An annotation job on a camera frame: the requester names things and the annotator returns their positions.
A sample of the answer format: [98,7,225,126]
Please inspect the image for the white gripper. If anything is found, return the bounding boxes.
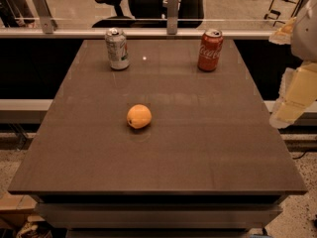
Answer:
[268,0,317,129]

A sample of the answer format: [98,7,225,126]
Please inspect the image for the red coke can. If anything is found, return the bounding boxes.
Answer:
[197,29,224,71]

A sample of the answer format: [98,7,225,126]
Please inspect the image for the white green soda can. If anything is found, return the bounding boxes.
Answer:
[105,28,130,70]

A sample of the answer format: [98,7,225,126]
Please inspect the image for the wooden chair in background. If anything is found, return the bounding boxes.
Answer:
[264,0,302,26]

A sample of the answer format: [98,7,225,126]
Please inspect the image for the brown table with drawers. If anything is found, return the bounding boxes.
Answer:
[9,40,306,230]

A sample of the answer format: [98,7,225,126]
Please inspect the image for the black office chair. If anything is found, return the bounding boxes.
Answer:
[92,0,204,28]

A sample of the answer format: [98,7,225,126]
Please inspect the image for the orange fruit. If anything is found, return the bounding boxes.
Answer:
[127,104,152,129]

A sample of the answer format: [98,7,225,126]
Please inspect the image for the cardboard box on floor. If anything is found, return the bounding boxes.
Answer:
[0,192,44,230]

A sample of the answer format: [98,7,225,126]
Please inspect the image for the black cable on floor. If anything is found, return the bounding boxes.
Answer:
[291,150,310,161]

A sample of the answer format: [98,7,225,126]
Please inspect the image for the middle metal glass bracket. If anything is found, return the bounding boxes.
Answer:
[166,0,178,35]

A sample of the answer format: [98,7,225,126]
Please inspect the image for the left metal glass bracket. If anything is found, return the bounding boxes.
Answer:
[32,0,57,34]

